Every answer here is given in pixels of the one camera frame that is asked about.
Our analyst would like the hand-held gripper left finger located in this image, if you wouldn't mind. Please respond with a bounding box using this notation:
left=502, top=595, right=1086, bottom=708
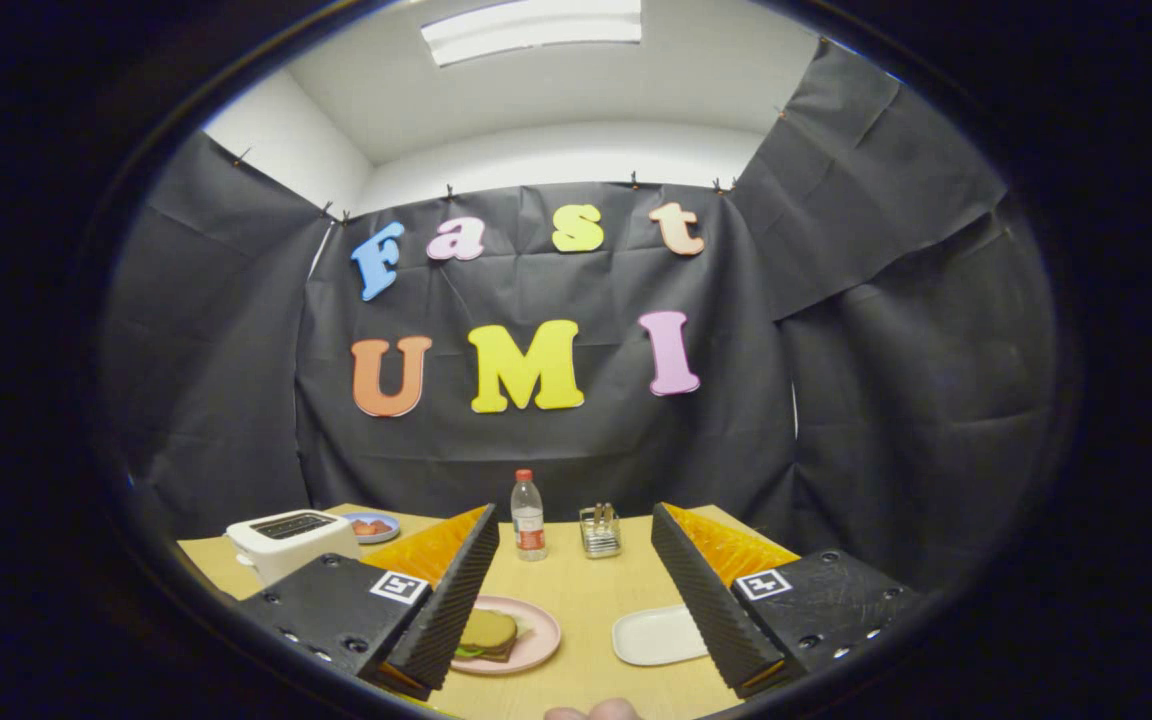
left=233, top=503, right=501, bottom=701

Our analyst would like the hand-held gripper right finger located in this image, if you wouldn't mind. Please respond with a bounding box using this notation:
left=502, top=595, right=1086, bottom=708
left=650, top=502, right=922, bottom=699

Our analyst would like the brown bread slice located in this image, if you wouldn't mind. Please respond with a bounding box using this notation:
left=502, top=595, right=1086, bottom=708
left=458, top=609, right=519, bottom=663

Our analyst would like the white rectangular plate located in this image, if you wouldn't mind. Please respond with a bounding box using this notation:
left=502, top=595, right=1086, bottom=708
left=612, top=604, right=709, bottom=667

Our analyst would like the blue round plate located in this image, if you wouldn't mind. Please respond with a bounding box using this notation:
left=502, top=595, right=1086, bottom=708
left=341, top=512, right=402, bottom=545

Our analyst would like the pink round plate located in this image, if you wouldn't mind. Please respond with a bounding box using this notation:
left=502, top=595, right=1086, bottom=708
left=451, top=596, right=563, bottom=676

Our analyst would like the clear water bottle red cap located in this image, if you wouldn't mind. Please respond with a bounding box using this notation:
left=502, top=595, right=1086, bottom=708
left=511, top=469, right=547, bottom=562

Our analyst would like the white toaster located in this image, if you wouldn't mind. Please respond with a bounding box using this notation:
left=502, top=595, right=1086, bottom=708
left=225, top=509, right=362, bottom=587

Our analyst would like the black backdrop cloth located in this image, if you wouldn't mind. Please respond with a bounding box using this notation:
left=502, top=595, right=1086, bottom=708
left=101, top=38, right=1057, bottom=591

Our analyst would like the ceiling light panel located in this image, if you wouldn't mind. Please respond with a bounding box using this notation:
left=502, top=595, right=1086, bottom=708
left=421, top=0, right=643, bottom=67

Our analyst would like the wire mesh utensil holder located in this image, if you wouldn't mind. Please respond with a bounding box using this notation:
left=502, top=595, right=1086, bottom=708
left=579, top=502, right=623, bottom=559

